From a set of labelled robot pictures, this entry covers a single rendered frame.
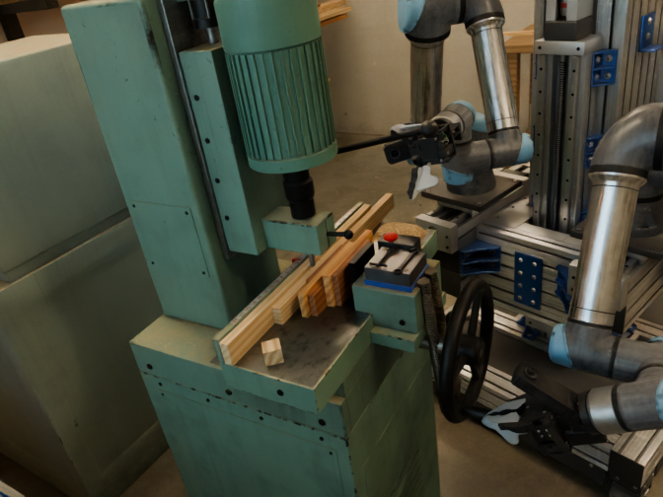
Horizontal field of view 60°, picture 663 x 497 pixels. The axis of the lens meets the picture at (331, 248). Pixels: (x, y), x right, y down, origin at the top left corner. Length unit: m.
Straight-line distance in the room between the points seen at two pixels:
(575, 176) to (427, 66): 0.51
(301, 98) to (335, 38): 4.00
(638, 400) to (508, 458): 1.10
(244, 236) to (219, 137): 0.21
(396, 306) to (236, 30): 0.57
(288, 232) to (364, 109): 3.91
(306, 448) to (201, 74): 0.77
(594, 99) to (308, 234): 0.91
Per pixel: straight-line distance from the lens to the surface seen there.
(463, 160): 1.43
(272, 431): 1.29
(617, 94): 1.71
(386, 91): 4.90
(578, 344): 1.11
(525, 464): 2.07
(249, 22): 1.00
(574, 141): 1.70
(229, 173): 1.16
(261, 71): 1.02
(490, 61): 1.51
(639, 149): 1.11
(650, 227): 1.59
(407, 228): 1.40
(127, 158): 1.28
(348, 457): 1.21
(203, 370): 1.30
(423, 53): 1.57
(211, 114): 1.13
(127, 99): 1.21
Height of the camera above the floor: 1.57
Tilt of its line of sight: 28 degrees down
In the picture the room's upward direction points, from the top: 9 degrees counter-clockwise
